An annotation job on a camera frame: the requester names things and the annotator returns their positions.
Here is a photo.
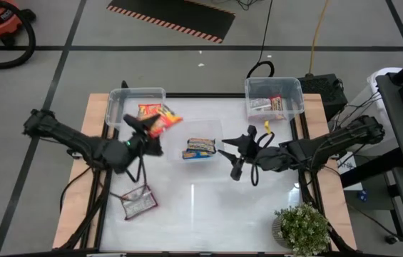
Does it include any red shop vacuum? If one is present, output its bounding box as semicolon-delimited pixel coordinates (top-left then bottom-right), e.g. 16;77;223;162
0;0;37;70

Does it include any white plastic container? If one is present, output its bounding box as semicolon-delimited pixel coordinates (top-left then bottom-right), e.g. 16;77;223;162
367;66;403;94

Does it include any black equipment box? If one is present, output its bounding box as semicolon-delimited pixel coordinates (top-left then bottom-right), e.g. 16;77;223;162
297;73;349;122

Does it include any clear plastic bin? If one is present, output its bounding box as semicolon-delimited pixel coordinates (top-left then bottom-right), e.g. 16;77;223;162
167;117;225;163
104;87;167;130
244;76;305;122

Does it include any orange chicken noodle pack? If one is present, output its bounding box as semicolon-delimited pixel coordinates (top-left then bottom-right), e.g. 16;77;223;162
146;104;183;139
137;103;163;121

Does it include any potted plant with striped pot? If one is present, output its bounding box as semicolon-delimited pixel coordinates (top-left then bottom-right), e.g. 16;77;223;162
271;201;332;257

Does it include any dark red beef noodle pack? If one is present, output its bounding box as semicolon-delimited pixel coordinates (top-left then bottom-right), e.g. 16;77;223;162
248;97;273;121
270;94;284;112
119;184;159;221

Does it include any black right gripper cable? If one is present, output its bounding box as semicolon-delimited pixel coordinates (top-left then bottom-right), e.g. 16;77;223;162
249;131;276;187

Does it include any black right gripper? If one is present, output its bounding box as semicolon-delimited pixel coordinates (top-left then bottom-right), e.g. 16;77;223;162
218;124;290;181

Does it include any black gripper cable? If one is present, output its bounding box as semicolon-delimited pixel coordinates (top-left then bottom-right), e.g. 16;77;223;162
125;153;149;188
249;131;276;187

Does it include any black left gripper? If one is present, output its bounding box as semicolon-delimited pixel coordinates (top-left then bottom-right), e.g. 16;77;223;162
113;114;165;173

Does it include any black cable bundle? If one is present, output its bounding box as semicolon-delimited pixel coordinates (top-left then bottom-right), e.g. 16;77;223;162
329;91;382;135

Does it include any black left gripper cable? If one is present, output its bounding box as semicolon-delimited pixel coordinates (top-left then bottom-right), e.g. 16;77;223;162
125;153;149;188

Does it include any white paper sheet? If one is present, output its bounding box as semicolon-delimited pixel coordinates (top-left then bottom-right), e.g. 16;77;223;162
336;151;364;192

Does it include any black hazard-striped floor mat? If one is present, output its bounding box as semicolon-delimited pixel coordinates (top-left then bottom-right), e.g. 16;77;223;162
106;0;237;44

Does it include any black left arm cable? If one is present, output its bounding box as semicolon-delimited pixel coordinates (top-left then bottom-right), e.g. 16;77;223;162
59;166;93;215

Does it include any black hanging power cable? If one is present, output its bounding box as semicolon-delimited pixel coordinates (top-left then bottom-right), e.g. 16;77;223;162
245;0;275;80

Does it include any yellow hanging power cable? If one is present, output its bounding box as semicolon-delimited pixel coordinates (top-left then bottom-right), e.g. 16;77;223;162
307;0;330;75

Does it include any light wooden base board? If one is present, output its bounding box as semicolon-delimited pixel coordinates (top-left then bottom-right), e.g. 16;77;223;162
51;93;358;251

